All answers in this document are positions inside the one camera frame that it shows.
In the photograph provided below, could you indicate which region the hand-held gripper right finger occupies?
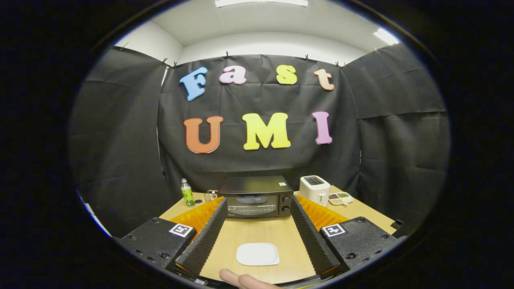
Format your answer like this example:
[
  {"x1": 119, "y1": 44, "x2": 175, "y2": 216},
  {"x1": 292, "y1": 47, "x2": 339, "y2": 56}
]
[{"x1": 290, "y1": 195, "x2": 407, "y2": 279}]

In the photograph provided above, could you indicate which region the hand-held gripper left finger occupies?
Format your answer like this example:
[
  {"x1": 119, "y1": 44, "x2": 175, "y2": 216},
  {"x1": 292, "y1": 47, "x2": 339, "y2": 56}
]
[{"x1": 116, "y1": 196, "x2": 228, "y2": 279}]

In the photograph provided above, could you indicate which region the long ceiling light panel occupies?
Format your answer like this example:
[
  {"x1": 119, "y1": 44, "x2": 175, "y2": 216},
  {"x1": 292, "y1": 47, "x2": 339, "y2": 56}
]
[{"x1": 214, "y1": 0, "x2": 309, "y2": 8}]

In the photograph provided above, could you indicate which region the black toaster oven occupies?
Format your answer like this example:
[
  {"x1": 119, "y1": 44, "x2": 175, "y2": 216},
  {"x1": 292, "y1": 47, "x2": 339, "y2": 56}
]
[{"x1": 218, "y1": 175, "x2": 294, "y2": 219}]

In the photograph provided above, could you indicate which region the white divided snack dish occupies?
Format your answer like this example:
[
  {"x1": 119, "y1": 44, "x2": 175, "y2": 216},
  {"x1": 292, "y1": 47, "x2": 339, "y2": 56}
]
[{"x1": 328, "y1": 191, "x2": 355, "y2": 206}]

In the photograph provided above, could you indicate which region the small ceiling light panel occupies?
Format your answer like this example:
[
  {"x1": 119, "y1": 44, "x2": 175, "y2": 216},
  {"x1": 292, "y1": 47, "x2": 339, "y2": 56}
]
[{"x1": 373, "y1": 27, "x2": 400, "y2": 45}]

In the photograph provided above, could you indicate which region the white square plate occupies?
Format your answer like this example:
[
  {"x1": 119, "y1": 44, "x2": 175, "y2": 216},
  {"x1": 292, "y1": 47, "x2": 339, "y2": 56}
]
[{"x1": 236, "y1": 242, "x2": 280, "y2": 267}]

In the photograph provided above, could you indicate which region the green label plastic bottle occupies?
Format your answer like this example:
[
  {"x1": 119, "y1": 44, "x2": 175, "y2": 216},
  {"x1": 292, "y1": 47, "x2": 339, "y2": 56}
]
[{"x1": 180, "y1": 178, "x2": 196, "y2": 207}]

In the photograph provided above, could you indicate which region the white pop-up toaster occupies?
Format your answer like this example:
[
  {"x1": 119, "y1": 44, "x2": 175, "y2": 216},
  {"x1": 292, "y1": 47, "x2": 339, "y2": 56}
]
[{"x1": 299, "y1": 175, "x2": 331, "y2": 207}]

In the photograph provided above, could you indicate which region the black backdrop cloth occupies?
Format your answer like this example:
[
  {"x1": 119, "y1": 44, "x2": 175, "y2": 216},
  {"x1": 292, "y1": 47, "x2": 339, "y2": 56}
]
[{"x1": 68, "y1": 43, "x2": 450, "y2": 237}]

